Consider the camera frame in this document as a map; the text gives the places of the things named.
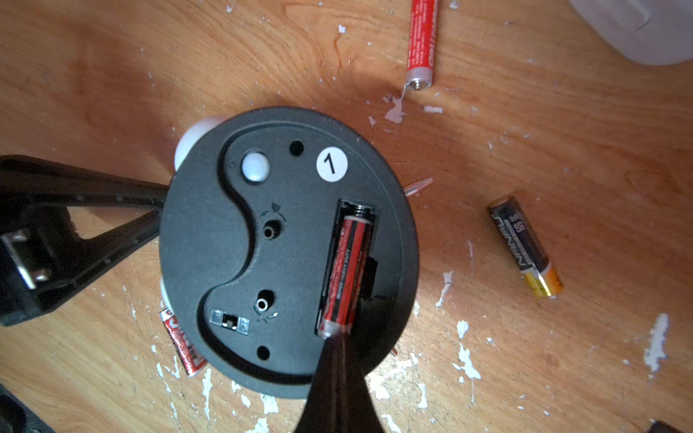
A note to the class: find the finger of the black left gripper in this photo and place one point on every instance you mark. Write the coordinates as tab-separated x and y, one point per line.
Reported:
37	182
93	257

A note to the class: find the white round twin-bell alarm clock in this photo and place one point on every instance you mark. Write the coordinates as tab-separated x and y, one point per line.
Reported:
248	236

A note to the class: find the white square alarm clock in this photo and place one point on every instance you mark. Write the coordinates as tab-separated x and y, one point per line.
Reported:
655	33

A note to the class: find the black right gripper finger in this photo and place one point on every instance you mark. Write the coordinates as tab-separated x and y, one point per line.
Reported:
339	400

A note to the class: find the dark red AA battery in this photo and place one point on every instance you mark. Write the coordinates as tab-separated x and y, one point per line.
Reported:
346	276

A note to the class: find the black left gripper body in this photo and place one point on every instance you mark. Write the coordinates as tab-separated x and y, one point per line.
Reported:
37	241

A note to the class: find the black gold AA battery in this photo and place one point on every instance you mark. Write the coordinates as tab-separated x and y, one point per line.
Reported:
534	264

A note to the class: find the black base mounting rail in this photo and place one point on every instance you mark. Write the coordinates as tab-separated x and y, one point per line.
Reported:
18	418

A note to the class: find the red black AA battery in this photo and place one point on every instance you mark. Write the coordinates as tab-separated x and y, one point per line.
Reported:
192	360

